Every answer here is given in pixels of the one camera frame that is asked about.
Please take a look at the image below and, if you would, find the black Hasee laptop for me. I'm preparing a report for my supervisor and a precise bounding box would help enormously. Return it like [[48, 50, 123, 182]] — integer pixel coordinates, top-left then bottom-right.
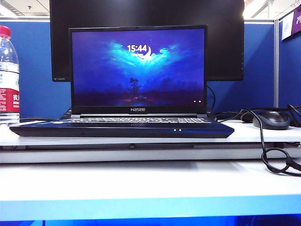
[[9, 25, 235, 139]]

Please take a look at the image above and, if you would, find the black ASUS computer monitor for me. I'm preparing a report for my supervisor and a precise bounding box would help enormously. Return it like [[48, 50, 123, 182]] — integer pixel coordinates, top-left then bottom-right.
[[49, 0, 245, 82]]

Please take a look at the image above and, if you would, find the blue cubicle partition panel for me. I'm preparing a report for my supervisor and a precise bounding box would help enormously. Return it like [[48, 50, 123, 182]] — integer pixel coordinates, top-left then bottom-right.
[[0, 21, 275, 120], [278, 32, 301, 109]]

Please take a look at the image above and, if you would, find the black grey computer mouse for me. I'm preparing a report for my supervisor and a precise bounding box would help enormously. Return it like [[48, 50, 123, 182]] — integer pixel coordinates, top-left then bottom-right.
[[252, 110, 292, 130]]

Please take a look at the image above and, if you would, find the clear water bottle red cap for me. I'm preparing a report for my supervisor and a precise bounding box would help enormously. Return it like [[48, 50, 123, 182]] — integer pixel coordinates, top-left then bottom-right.
[[0, 25, 21, 124]]

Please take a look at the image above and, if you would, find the purple and white poster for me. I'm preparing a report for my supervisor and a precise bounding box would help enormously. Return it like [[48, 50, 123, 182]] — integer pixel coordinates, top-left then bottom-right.
[[281, 10, 301, 41]]

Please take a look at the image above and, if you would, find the thin black monitor cable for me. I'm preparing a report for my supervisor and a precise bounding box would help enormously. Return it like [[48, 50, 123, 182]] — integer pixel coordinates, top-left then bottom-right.
[[206, 85, 216, 116]]

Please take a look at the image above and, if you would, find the black looping mouse cable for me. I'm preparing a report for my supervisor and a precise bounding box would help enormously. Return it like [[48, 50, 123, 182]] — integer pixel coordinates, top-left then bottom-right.
[[239, 108, 301, 177]]

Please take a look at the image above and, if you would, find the silver partition post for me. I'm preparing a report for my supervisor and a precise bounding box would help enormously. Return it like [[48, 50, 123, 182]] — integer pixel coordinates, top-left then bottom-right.
[[274, 19, 280, 108]]

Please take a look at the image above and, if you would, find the black cable bundle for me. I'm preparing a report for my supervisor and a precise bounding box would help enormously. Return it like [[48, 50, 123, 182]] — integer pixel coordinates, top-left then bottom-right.
[[286, 103, 301, 127]]

